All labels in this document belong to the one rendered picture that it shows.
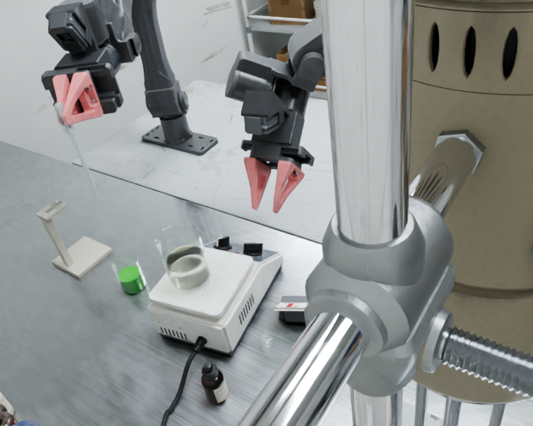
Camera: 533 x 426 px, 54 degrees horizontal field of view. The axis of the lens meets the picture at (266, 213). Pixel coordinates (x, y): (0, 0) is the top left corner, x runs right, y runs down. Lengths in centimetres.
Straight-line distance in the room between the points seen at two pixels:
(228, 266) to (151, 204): 37
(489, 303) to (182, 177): 99
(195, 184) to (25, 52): 122
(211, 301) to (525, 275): 57
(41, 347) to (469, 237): 79
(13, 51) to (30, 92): 16
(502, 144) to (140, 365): 70
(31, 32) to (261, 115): 159
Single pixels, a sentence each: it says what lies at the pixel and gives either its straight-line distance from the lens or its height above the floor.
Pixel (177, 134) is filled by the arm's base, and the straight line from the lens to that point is 126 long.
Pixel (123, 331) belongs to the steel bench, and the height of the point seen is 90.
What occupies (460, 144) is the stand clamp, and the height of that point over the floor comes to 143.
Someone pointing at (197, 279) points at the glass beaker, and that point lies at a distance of 74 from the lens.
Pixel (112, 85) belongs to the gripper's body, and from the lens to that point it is 81.
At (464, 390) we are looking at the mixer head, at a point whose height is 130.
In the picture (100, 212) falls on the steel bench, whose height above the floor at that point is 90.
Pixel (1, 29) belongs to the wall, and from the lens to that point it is 216.
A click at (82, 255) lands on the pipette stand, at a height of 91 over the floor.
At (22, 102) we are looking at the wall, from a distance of 221.
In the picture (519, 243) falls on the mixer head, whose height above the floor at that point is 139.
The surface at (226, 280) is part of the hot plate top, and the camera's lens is 75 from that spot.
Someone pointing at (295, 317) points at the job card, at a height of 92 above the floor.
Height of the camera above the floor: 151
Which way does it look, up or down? 38 degrees down
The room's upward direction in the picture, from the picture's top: 10 degrees counter-clockwise
